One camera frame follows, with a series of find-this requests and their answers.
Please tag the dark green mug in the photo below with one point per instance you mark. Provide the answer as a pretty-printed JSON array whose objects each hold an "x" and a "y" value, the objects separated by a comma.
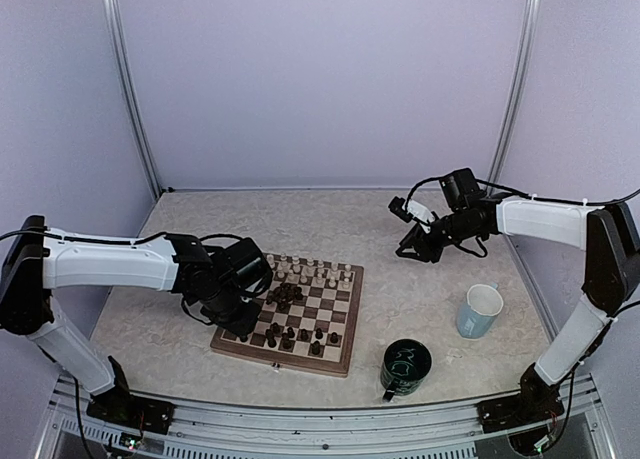
[{"x": 406, "y": 363}]

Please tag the aluminium post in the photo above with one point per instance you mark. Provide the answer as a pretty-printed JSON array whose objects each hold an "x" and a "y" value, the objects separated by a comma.
[
  {"x": 517, "y": 86},
  {"x": 117, "y": 33}
]

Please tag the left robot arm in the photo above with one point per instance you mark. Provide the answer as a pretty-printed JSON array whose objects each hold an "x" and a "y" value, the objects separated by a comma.
[{"x": 42, "y": 261}]

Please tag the aluminium front rail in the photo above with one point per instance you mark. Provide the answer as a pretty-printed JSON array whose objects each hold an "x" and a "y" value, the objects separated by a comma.
[{"x": 201, "y": 429}]

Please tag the light blue mug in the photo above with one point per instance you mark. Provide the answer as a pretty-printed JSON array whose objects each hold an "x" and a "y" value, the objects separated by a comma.
[{"x": 481, "y": 307}]

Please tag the left aluminium post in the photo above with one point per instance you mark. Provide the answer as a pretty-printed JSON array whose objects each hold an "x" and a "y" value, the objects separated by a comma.
[{"x": 117, "y": 33}]

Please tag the dark pawn standing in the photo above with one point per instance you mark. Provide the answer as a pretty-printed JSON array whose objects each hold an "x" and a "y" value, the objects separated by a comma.
[{"x": 272, "y": 334}]

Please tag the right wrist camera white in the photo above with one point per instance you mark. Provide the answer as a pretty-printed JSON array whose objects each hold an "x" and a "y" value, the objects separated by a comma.
[{"x": 410, "y": 210}]

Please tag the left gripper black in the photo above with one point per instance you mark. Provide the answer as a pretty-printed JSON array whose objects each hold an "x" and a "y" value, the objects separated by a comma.
[{"x": 241, "y": 327}]

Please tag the dark pieces pile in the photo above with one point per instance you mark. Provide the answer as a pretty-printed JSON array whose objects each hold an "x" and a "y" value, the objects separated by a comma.
[{"x": 284, "y": 295}]

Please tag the right aluminium post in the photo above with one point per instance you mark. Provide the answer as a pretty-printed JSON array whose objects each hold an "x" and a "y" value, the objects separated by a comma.
[{"x": 517, "y": 86}]

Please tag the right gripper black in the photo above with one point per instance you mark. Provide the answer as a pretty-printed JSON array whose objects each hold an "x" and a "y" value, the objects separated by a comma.
[{"x": 417, "y": 238}]

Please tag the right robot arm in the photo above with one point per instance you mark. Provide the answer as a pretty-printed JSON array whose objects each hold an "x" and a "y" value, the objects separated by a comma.
[{"x": 591, "y": 252}]

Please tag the wooden chessboard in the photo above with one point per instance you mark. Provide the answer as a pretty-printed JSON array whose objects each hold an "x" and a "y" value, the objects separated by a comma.
[{"x": 332, "y": 292}]

